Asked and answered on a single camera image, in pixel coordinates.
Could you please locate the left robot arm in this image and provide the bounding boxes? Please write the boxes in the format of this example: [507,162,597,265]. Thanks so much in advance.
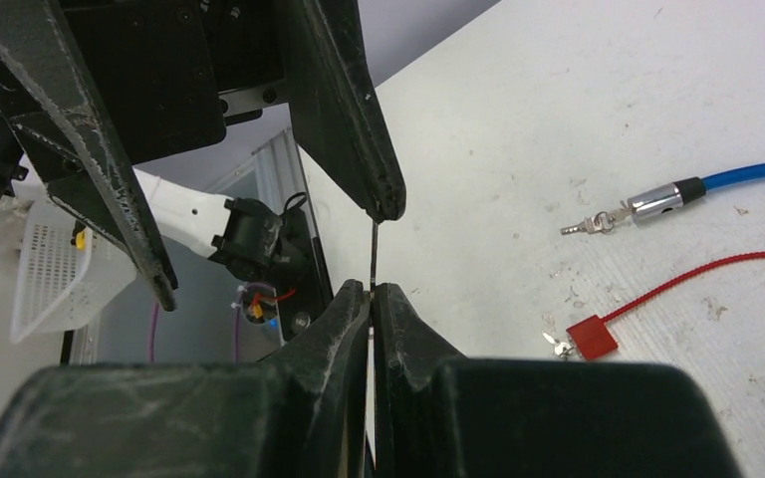
[0,1,406,310]

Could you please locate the blue lock keys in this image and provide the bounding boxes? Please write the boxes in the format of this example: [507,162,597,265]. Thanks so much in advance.
[560,208,633,236]

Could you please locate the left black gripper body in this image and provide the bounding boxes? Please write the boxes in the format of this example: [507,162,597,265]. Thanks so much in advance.
[59,0,288,164]

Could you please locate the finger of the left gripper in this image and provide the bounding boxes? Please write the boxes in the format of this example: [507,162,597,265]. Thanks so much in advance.
[0,1,177,311]
[275,0,406,221]

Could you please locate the blue cable lock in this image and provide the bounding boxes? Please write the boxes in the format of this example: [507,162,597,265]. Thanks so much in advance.
[611,162,765,224]

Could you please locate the white plastic basket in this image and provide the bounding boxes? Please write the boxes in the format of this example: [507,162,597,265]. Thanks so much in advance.
[10,200,136,344]

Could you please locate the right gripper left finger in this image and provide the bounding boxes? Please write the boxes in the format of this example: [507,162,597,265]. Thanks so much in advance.
[0,280,370,477]

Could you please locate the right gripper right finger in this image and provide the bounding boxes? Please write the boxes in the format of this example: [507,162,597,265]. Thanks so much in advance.
[373,284,741,477]

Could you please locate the red lock keys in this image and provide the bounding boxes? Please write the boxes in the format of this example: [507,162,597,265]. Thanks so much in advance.
[542,332,576,360]

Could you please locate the silver keys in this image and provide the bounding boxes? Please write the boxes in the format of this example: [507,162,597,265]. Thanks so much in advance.
[369,222,380,297]

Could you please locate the red cable padlock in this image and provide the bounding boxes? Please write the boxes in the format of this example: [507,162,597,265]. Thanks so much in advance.
[566,251,765,361]

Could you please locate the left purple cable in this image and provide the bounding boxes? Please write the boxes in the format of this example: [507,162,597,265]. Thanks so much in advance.
[147,283,278,364]

